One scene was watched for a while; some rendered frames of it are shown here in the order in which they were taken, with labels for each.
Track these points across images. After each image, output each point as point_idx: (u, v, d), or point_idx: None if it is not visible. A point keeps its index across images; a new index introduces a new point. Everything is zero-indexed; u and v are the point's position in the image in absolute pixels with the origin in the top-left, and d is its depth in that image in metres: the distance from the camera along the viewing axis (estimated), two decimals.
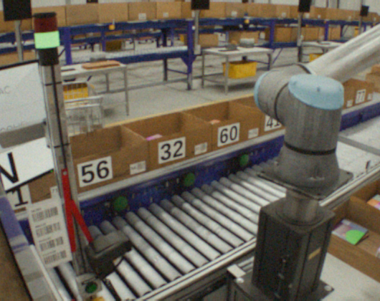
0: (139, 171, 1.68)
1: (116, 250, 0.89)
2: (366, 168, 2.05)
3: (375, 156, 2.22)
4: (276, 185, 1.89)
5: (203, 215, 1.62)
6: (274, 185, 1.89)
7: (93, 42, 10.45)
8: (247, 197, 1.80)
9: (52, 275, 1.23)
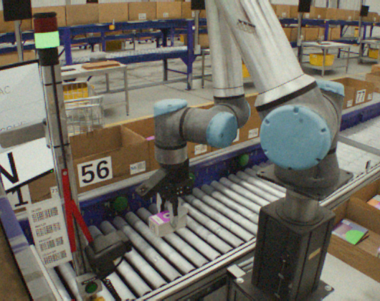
0: (139, 171, 1.68)
1: (116, 250, 0.89)
2: (366, 168, 2.05)
3: (375, 156, 2.22)
4: (276, 185, 1.89)
5: (203, 215, 1.62)
6: (274, 185, 1.89)
7: (93, 42, 10.45)
8: (247, 197, 1.80)
9: (52, 275, 1.23)
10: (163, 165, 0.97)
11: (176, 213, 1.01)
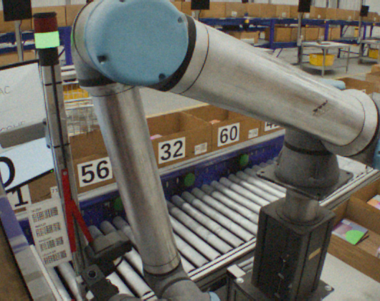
0: None
1: (116, 250, 0.89)
2: (366, 168, 2.05)
3: None
4: (276, 185, 1.89)
5: (203, 215, 1.62)
6: (274, 185, 1.89)
7: None
8: (247, 197, 1.80)
9: (52, 275, 1.23)
10: None
11: (86, 300, 0.85)
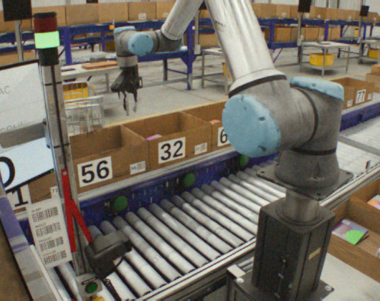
0: (139, 171, 1.68)
1: (116, 250, 0.89)
2: (366, 168, 2.05)
3: (375, 156, 2.22)
4: (276, 185, 1.89)
5: (203, 215, 1.62)
6: (274, 185, 1.89)
7: (93, 42, 10.45)
8: (247, 197, 1.80)
9: (52, 275, 1.23)
10: (125, 69, 1.48)
11: (136, 99, 1.54)
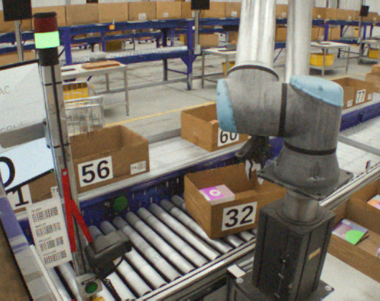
0: (139, 171, 1.68)
1: (116, 250, 0.89)
2: (366, 168, 2.05)
3: (375, 156, 2.22)
4: None
5: None
6: None
7: (93, 42, 10.45)
8: None
9: (52, 275, 1.23)
10: (254, 135, 1.35)
11: None
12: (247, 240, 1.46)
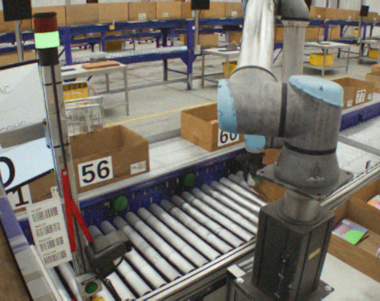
0: (139, 171, 1.68)
1: (116, 250, 0.89)
2: (366, 168, 2.05)
3: (375, 156, 2.22)
4: None
5: None
6: None
7: (93, 42, 10.45)
8: None
9: (52, 275, 1.23)
10: None
11: (245, 179, 1.73)
12: (254, 238, 1.49)
